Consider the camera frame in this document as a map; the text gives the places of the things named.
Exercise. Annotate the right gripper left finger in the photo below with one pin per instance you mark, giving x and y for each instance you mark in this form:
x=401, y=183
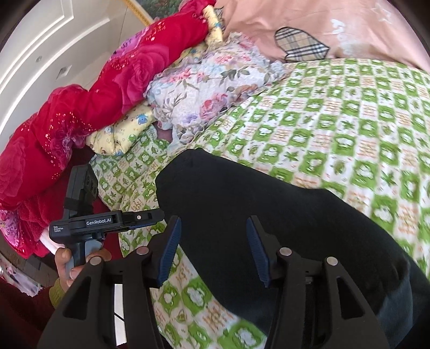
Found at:
x=85, y=316

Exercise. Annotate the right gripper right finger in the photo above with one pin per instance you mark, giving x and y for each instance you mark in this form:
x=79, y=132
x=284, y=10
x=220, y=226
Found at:
x=318, y=305

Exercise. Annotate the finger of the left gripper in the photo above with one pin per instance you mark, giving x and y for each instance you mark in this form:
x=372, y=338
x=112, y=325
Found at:
x=143, y=218

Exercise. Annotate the black pants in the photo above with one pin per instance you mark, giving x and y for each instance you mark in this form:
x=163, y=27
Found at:
x=214, y=197

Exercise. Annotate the person's left hand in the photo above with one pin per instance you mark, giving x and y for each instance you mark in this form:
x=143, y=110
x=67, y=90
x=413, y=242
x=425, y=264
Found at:
x=67, y=272

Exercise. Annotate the red sweater sleeve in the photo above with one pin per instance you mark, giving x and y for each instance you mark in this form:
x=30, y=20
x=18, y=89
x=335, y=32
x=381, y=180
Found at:
x=23, y=318

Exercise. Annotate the red floral blanket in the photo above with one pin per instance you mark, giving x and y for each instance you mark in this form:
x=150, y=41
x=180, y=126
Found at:
x=38, y=158

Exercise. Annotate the yellow cartoon cloth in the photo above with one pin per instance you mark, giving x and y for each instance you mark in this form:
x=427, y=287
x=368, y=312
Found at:
x=117, y=139

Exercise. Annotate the white floral pillow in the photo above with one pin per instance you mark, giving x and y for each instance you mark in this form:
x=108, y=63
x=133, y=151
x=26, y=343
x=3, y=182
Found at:
x=191, y=96

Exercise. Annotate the white wardrobe door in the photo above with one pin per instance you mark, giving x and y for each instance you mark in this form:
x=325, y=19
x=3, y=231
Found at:
x=58, y=43

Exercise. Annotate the green patterned quilt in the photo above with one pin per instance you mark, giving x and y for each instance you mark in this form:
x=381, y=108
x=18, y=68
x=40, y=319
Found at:
x=356, y=127

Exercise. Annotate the gold framed picture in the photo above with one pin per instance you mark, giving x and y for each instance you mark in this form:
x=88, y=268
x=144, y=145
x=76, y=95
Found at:
x=150, y=10

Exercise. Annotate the pink plaid-heart duvet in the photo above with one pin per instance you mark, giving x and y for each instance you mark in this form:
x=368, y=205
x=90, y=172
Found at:
x=294, y=31

